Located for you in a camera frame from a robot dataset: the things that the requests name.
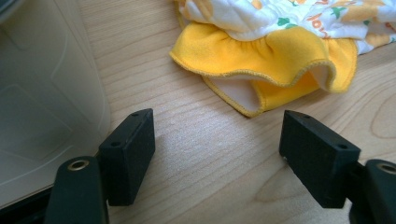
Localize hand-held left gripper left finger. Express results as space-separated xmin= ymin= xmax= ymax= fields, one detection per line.
xmin=98 ymin=107 xmax=156 ymax=207

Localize yellow and white printed garment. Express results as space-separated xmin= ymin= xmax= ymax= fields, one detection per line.
xmin=168 ymin=0 xmax=396 ymax=119

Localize beige plastic container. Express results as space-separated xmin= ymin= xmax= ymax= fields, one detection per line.
xmin=0 ymin=0 xmax=112 ymax=209

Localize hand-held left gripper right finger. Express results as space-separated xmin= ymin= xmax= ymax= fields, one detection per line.
xmin=278 ymin=109 xmax=362 ymax=209

